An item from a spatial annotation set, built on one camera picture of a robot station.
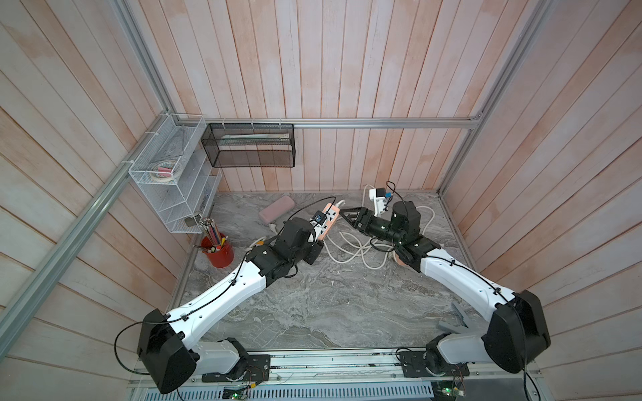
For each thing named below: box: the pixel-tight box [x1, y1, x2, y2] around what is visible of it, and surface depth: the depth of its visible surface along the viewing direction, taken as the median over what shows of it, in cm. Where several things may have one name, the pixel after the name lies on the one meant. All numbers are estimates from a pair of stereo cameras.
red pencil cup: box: [199, 218, 235, 269], surface depth 90 cm
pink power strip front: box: [316, 203, 341, 241], surface depth 76 cm
